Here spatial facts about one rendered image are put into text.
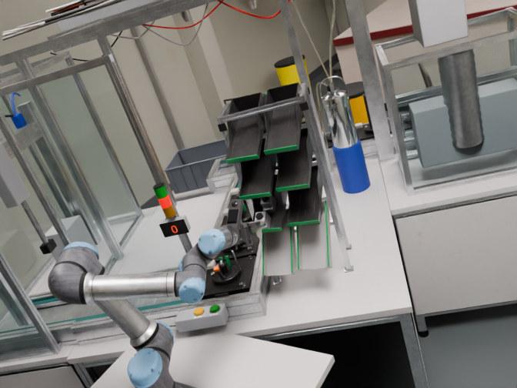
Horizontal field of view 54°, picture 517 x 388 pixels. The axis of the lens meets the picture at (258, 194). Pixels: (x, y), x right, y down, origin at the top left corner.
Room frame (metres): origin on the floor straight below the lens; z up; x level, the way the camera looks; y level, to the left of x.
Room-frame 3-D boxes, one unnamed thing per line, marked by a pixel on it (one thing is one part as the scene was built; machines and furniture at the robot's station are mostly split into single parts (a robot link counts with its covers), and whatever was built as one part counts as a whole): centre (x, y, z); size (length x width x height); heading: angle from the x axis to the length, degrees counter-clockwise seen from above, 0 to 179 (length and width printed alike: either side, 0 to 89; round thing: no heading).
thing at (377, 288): (2.37, 0.13, 0.85); 1.50 x 1.41 x 0.03; 75
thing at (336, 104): (2.55, -0.54, 1.32); 0.14 x 0.14 x 0.38
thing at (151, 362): (1.37, 0.54, 1.06); 0.13 x 0.12 x 0.14; 173
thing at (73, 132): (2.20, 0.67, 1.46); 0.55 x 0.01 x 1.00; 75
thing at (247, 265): (1.94, 0.25, 0.96); 0.24 x 0.24 x 0.02; 75
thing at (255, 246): (2.18, 0.18, 1.01); 0.24 x 0.24 x 0.13; 75
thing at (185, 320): (1.75, 0.39, 0.93); 0.21 x 0.07 x 0.06; 75
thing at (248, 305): (1.86, 0.56, 0.91); 0.89 x 0.06 x 0.11; 75
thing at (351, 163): (2.55, -0.54, 1.00); 0.16 x 0.16 x 0.27
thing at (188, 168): (4.08, 0.32, 0.73); 0.62 x 0.42 x 0.23; 75
